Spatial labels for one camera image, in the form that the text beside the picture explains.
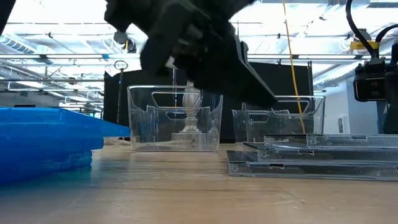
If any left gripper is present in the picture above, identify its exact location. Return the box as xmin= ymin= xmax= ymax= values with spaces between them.
xmin=104 ymin=0 xmax=278 ymax=108

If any black stand with ring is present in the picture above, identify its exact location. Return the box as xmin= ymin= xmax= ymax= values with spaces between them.
xmin=113 ymin=60 xmax=129 ymax=124

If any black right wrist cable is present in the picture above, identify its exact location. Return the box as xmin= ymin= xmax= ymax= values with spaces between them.
xmin=345 ymin=0 xmax=379 ymax=60
xmin=374 ymin=23 xmax=398 ymax=44

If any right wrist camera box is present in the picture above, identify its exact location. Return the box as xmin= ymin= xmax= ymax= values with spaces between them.
xmin=353 ymin=58 xmax=388 ymax=103

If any yellow hanging cable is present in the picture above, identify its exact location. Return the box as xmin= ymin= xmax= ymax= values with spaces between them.
xmin=281 ymin=0 xmax=307 ymax=134

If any black room partition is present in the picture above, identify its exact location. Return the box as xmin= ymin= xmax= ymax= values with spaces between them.
xmin=103 ymin=61 xmax=313 ymax=144

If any white shade silver lamp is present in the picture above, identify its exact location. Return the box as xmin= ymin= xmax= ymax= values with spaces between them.
xmin=170 ymin=79 xmax=215 ymax=147

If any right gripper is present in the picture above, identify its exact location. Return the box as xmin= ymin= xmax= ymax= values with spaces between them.
xmin=384 ymin=42 xmax=398 ymax=135

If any clear plastic bin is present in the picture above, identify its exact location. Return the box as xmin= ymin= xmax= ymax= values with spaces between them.
xmin=127 ymin=85 xmax=224 ymax=153
xmin=231 ymin=95 xmax=326 ymax=144

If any yellow label strip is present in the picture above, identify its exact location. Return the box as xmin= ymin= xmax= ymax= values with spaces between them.
xmin=349 ymin=40 xmax=381 ymax=51

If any clear jewel case black tray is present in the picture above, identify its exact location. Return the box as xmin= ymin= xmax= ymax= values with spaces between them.
xmin=264 ymin=133 xmax=398 ymax=149
xmin=226 ymin=150 xmax=398 ymax=182
xmin=243 ymin=142 xmax=398 ymax=164

